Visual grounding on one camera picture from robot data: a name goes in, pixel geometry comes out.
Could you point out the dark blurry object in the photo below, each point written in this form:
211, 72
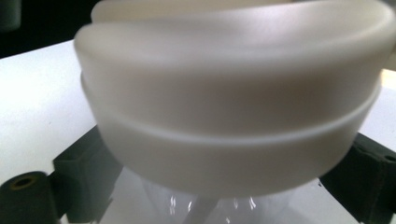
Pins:
9, 14

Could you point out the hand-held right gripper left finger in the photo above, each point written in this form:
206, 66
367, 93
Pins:
84, 174

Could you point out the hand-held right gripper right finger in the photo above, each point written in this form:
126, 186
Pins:
367, 183

